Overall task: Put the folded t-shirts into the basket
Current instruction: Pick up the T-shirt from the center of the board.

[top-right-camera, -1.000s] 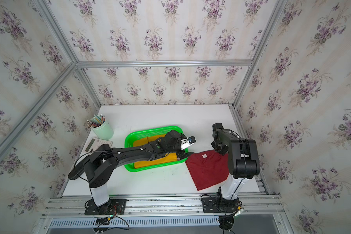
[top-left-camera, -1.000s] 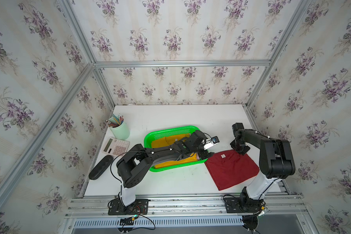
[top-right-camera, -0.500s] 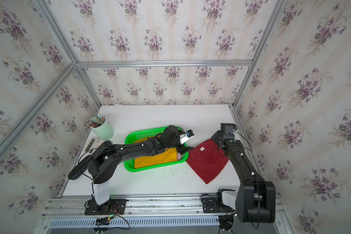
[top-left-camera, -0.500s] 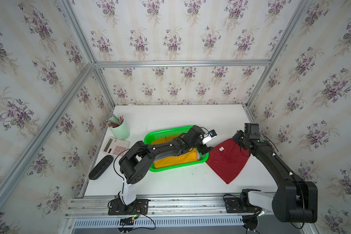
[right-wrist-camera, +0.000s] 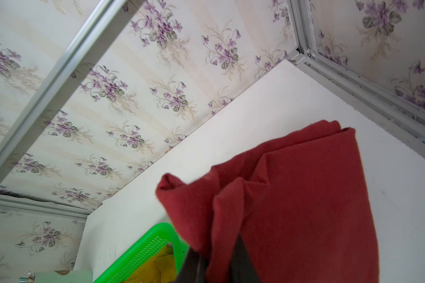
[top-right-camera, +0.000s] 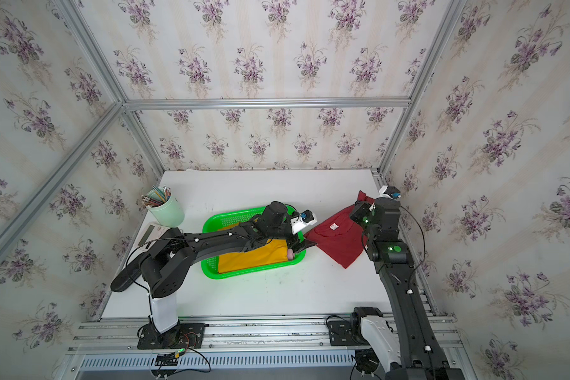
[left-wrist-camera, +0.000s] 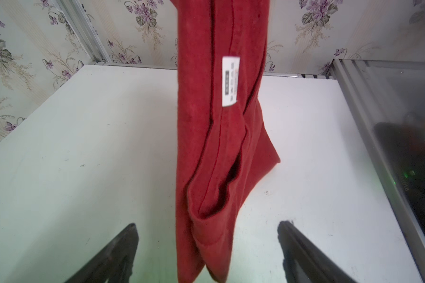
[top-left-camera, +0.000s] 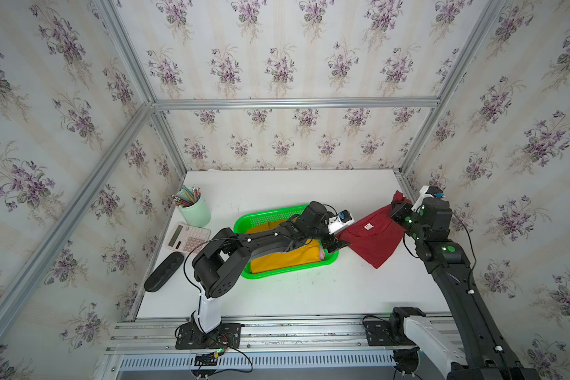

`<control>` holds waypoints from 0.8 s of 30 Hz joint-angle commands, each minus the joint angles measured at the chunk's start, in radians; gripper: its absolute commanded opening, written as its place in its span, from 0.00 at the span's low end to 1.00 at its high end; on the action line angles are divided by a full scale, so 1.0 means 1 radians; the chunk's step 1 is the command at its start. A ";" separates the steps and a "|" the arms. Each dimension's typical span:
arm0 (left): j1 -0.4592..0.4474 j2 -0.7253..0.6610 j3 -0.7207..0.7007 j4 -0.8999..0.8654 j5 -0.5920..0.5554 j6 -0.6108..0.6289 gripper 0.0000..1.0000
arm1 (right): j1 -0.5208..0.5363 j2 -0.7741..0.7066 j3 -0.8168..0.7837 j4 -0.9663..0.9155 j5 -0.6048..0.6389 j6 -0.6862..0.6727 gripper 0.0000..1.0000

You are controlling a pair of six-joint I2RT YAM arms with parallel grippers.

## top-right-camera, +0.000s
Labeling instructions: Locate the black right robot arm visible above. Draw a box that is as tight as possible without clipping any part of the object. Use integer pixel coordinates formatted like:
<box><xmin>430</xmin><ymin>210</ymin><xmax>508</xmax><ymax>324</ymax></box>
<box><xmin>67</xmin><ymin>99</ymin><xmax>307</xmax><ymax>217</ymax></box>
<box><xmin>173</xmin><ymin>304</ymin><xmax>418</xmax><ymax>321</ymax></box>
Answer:
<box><xmin>350</xmin><ymin>197</ymin><xmax>464</xmax><ymax>379</ymax></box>

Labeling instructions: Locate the pink white calculator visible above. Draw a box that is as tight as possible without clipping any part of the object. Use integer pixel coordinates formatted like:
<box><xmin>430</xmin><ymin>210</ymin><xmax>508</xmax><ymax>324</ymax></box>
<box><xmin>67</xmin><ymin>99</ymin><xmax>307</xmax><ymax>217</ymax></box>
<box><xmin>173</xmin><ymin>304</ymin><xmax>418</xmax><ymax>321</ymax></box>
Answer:
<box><xmin>138</xmin><ymin>223</ymin><xmax>169</xmax><ymax>248</ymax></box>

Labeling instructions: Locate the pale green pencil cup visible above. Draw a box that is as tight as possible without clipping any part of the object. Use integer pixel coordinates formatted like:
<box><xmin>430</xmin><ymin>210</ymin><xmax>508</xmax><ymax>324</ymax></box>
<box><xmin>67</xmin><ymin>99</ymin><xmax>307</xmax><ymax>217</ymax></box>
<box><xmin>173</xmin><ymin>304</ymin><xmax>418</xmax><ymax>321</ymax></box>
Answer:
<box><xmin>142</xmin><ymin>186</ymin><xmax>185</xmax><ymax>227</ymax></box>

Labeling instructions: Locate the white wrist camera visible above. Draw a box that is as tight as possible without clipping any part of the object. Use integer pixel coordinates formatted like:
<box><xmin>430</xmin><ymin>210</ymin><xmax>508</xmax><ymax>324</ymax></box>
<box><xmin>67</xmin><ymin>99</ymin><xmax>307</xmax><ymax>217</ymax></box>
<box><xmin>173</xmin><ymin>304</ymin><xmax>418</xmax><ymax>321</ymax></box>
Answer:
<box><xmin>290</xmin><ymin>210</ymin><xmax>317</xmax><ymax>234</ymax></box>
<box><xmin>378</xmin><ymin>185</ymin><xmax>401</xmax><ymax>200</ymax></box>

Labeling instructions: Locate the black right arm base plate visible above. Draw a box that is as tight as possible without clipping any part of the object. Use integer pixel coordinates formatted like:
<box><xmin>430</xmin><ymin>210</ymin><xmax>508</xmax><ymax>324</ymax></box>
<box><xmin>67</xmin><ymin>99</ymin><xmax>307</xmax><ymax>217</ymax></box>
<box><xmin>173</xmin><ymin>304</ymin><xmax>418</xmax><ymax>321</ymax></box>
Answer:
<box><xmin>325</xmin><ymin>315</ymin><xmax>361</xmax><ymax>347</ymax></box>

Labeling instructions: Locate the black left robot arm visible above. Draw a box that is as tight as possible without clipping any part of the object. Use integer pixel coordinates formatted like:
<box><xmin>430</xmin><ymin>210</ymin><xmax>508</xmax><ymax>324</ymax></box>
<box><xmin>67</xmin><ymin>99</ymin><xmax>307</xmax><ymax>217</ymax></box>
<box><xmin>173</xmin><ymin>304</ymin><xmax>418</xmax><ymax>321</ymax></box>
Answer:
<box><xmin>137</xmin><ymin>201</ymin><xmax>317</xmax><ymax>334</ymax></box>

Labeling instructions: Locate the dark red t-shirt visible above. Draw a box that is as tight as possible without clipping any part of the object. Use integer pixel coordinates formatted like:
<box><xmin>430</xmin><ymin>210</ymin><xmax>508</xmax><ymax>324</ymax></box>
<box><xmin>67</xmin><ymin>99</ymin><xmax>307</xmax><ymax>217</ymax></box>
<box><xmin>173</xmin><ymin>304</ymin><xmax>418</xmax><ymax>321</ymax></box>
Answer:
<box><xmin>304</xmin><ymin>204</ymin><xmax>364</xmax><ymax>269</ymax></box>

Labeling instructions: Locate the yellow t-shirt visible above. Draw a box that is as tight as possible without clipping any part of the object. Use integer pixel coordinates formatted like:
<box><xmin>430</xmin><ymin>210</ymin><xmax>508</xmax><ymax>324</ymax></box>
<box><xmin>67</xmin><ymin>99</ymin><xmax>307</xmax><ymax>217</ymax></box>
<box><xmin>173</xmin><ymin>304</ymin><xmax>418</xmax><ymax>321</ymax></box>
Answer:
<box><xmin>218</xmin><ymin>240</ymin><xmax>288</xmax><ymax>274</ymax></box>

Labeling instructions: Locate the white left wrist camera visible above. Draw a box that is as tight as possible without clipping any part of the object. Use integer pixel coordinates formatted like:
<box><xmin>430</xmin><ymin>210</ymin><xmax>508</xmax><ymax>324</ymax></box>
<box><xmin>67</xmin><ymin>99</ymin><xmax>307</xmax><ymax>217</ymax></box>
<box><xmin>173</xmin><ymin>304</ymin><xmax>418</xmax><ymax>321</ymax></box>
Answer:
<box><xmin>290</xmin><ymin>210</ymin><xmax>317</xmax><ymax>234</ymax></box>

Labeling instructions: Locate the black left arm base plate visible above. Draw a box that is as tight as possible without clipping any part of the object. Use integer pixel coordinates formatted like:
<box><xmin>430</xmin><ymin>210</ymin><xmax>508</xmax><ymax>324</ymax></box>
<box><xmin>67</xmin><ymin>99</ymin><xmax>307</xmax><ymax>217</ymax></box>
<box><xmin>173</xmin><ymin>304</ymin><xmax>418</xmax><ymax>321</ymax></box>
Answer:
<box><xmin>137</xmin><ymin>323</ymin><xmax>207</xmax><ymax>350</ymax></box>

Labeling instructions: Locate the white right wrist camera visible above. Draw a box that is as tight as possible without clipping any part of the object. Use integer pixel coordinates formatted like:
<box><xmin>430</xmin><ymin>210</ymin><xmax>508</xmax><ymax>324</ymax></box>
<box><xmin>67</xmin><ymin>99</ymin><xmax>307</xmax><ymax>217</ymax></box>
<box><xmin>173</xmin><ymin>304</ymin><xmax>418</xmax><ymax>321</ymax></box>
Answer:
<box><xmin>378</xmin><ymin>185</ymin><xmax>401</xmax><ymax>200</ymax></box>

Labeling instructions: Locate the green plastic basket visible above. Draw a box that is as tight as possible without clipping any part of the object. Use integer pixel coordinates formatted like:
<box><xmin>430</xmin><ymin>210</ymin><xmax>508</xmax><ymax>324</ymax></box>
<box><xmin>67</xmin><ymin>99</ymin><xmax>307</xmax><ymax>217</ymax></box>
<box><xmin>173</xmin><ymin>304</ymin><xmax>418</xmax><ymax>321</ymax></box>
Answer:
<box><xmin>201</xmin><ymin>207</ymin><xmax>306</xmax><ymax>280</ymax></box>

